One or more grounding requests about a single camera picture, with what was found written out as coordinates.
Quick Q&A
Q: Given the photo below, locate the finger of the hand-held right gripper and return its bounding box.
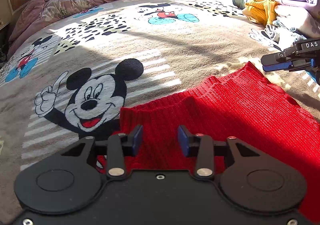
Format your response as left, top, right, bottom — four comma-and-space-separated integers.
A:
261, 51, 294, 73

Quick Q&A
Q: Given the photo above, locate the yellow knit garment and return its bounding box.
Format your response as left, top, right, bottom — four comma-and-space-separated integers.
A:
242, 0, 279, 26

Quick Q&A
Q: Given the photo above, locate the cartoon mouse printed blanket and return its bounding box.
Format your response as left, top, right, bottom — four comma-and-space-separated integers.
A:
0, 0, 320, 218

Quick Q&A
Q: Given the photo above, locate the red knit sweater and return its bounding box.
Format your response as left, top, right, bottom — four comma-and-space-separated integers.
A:
96, 61, 320, 225

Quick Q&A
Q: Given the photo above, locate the grey garment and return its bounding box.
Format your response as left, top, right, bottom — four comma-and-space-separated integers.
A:
264, 21, 307, 48

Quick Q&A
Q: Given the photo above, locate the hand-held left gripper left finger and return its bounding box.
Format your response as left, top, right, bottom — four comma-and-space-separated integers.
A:
60, 125, 144, 181

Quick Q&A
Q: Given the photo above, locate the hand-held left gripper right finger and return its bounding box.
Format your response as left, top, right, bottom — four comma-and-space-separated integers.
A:
177, 125, 263, 181

